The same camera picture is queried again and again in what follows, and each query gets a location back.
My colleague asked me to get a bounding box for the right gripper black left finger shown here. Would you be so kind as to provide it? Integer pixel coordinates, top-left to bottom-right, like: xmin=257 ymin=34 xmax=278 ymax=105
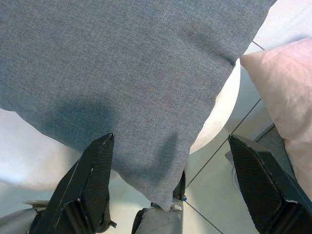
xmin=29 ymin=133 xmax=116 ymax=234

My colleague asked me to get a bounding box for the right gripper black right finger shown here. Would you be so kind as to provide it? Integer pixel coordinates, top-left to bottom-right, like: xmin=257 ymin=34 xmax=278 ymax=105
xmin=228 ymin=134 xmax=312 ymax=234

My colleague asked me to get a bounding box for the pink pillow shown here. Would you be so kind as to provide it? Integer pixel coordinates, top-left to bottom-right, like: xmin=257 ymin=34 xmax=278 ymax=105
xmin=240 ymin=38 xmax=312 ymax=195

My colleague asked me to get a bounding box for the grey fabric pillow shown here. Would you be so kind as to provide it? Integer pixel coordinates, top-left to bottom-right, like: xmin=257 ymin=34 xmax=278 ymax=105
xmin=0 ymin=0 xmax=277 ymax=212

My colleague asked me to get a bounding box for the white round seat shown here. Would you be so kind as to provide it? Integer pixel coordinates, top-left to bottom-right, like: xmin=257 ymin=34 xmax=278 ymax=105
xmin=0 ymin=58 xmax=242 ymax=193

